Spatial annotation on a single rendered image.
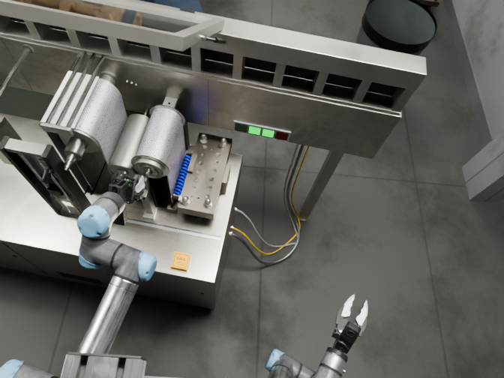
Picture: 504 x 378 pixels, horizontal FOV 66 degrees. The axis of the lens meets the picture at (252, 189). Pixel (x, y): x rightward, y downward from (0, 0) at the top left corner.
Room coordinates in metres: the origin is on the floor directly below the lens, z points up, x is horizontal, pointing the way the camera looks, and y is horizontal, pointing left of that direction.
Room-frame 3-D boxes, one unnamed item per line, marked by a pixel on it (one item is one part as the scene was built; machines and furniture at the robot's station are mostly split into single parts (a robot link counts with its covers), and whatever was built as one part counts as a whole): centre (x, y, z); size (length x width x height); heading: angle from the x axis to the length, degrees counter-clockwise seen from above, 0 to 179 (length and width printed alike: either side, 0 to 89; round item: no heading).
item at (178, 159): (0.82, 0.34, 1.11); 0.23 x 0.01 x 0.18; 0
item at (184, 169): (0.81, 0.32, 1.03); 0.21 x 0.04 x 0.03; 0
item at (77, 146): (0.66, 0.65, 1.34); 0.06 x 0.06 x 0.06; 0
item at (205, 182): (0.85, 0.22, 1.00); 0.40 x 0.16 x 0.06; 0
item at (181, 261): (0.45, 0.24, 0.91); 0.07 x 0.07 x 0.02; 0
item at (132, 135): (0.81, 0.52, 1.18); 0.26 x 0.12 x 0.12; 0
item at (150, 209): (0.65, 0.43, 1.05); 0.06 x 0.05 x 0.31; 0
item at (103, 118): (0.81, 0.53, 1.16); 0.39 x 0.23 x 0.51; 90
